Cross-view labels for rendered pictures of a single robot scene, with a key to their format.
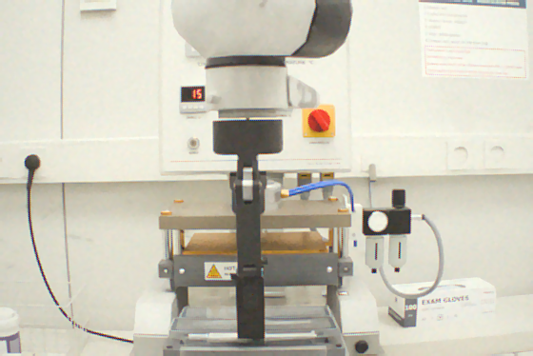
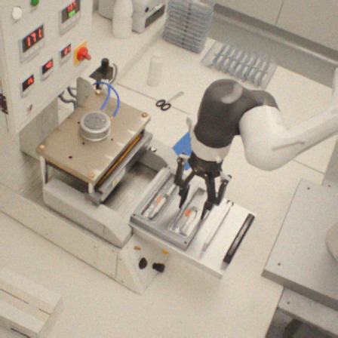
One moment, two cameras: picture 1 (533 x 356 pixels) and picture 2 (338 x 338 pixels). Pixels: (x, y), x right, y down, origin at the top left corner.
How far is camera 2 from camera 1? 128 cm
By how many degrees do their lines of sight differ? 74
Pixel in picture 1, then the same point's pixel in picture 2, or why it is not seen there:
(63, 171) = not seen: outside the picture
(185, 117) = (23, 97)
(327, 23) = not seen: hidden behind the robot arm
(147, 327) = (122, 233)
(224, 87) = (222, 153)
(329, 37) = not seen: hidden behind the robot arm
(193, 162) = (29, 117)
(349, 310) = (168, 159)
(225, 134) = (215, 166)
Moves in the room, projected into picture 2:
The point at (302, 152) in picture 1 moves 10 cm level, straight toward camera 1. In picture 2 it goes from (73, 74) to (102, 90)
